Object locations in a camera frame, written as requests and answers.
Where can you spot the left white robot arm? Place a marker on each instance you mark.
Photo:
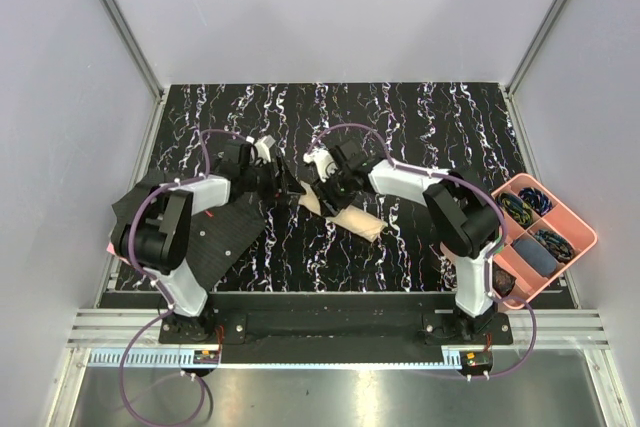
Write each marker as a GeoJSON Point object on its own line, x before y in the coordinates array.
{"type": "Point", "coordinates": [184, 296]}

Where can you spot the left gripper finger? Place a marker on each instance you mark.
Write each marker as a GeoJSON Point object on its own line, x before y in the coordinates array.
{"type": "Point", "coordinates": [292, 188]}
{"type": "Point", "coordinates": [283, 173]}

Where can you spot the teal patterned sock roll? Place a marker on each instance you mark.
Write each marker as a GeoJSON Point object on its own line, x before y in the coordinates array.
{"type": "Point", "coordinates": [556, 245]}

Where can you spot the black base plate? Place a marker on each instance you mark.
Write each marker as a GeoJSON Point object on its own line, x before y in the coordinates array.
{"type": "Point", "coordinates": [330, 329]}

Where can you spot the blue patterned sock roll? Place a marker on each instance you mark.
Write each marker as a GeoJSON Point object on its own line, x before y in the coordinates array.
{"type": "Point", "coordinates": [537, 200]}

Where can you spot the brown patterned sock roll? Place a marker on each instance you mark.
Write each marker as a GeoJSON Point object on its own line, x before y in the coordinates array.
{"type": "Point", "coordinates": [503, 282]}

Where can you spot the pink divided tray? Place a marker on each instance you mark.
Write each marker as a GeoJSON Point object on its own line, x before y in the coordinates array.
{"type": "Point", "coordinates": [509, 245]}

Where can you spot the slotted cable duct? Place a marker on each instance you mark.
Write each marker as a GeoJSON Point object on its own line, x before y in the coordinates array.
{"type": "Point", "coordinates": [162, 358]}

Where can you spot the beige cloth napkin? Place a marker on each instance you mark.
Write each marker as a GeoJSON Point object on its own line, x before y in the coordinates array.
{"type": "Point", "coordinates": [352, 219]}

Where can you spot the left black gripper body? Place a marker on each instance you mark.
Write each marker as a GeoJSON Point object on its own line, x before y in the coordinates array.
{"type": "Point", "coordinates": [261, 179]}

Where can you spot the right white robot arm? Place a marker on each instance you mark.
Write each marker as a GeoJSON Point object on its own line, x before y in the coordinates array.
{"type": "Point", "coordinates": [450, 217]}

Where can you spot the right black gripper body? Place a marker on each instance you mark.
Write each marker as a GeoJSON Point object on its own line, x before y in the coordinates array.
{"type": "Point", "coordinates": [336, 192]}

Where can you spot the grey rolled sock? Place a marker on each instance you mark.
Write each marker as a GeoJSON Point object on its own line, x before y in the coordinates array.
{"type": "Point", "coordinates": [536, 256]}

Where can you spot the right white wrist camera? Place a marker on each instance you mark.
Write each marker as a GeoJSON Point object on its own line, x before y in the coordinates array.
{"type": "Point", "coordinates": [322, 161]}

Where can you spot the yellow patterned sock roll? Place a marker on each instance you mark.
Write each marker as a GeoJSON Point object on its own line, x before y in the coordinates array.
{"type": "Point", "coordinates": [516, 208]}

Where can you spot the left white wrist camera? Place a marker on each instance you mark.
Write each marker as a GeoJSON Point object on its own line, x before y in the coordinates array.
{"type": "Point", "coordinates": [262, 149]}

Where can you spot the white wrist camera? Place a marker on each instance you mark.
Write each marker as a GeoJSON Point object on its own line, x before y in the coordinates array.
{"type": "Point", "coordinates": [262, 149]}
{"type": "Point", "coordinates": [322, 161]}

